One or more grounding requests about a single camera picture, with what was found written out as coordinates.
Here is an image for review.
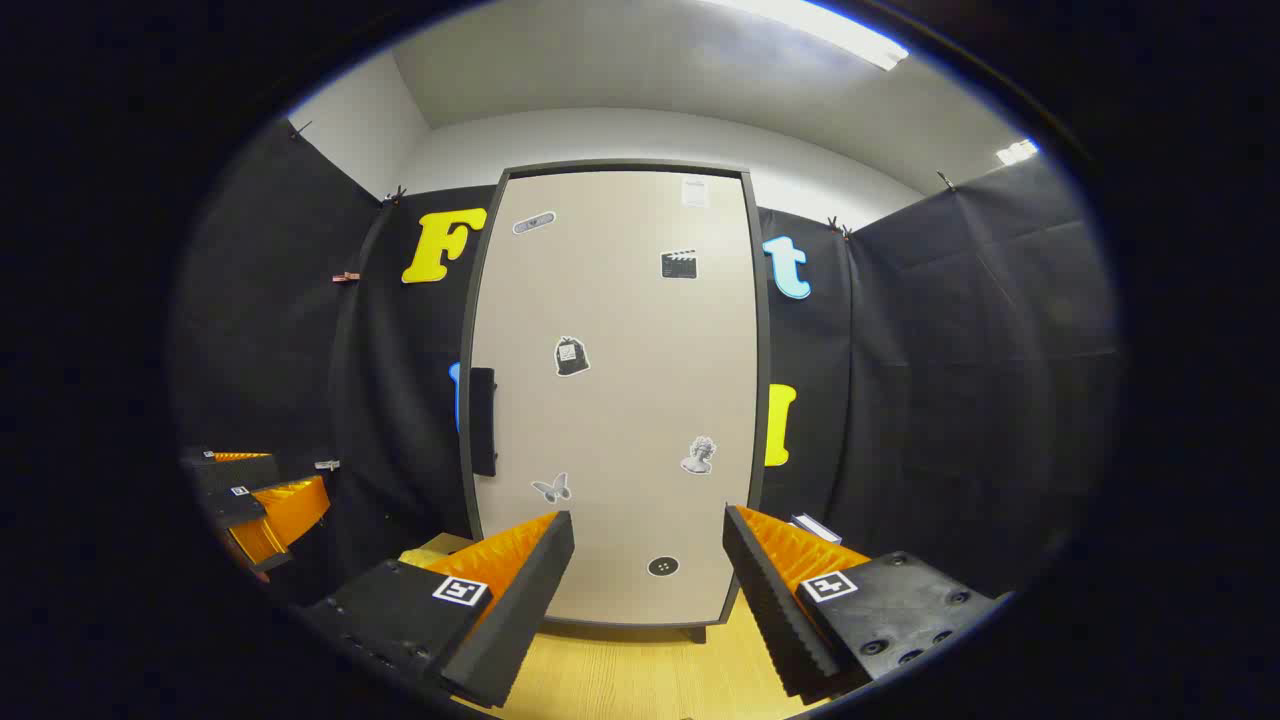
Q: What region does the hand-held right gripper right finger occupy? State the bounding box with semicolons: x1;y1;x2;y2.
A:
722;504;1001;701

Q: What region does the beige cabinet door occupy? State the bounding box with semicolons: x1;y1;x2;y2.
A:
468;170;759;629

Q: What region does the black cabinet door handle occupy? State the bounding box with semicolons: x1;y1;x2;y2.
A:
469;367;498;477

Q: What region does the black backdrop cloth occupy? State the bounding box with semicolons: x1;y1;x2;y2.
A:
175;118;1119;611

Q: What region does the long ceiling light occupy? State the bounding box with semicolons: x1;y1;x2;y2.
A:
700;0;911;71

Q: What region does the dark grey cabinet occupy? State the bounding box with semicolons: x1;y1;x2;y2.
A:
458;160;773;643

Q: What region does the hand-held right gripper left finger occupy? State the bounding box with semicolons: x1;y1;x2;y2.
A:
300;510;577;711

